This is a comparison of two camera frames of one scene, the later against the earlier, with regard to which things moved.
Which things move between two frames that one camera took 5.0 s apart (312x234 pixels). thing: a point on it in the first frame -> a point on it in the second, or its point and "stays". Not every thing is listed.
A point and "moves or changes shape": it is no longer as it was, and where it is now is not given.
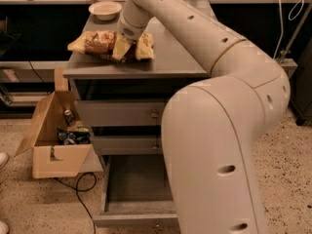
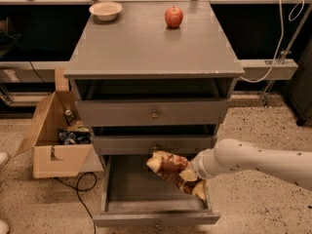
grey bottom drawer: (136, 193) stays
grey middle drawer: (129, 144) stays
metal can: (69, 117) stays
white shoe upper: (4, 157) stays
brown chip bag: (102, 44) moves or changes shape
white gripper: (127, 31) -> (200, 166)
